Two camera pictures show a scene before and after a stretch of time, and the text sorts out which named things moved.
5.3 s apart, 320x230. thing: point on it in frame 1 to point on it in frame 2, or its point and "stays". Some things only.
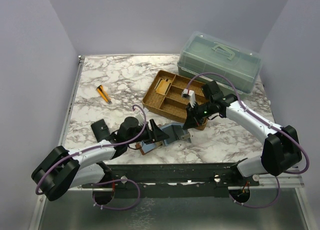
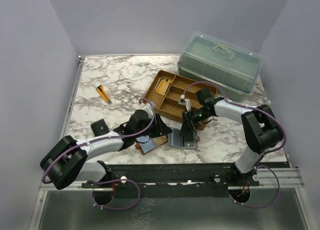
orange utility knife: (100, 88) stays
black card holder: (100, 130) stays
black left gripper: (155, 135) to (160, 128)
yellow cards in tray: (162, 86) stays
